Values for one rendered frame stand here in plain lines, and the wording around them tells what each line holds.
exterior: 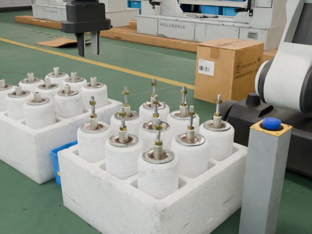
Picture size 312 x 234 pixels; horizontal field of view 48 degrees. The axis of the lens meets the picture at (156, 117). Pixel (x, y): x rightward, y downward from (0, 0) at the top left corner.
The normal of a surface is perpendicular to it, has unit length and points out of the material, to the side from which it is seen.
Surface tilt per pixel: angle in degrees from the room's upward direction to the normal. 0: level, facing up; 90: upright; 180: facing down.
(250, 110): 45
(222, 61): 90
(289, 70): 50
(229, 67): 90
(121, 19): 90
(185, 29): 90
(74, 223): 0
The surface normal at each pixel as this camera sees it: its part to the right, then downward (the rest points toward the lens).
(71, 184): -0.68, 0.27
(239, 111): -0.49, -0.46
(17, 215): 0.00, -0.93
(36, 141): 0.76, 0.24
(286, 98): -0.66, 0.51
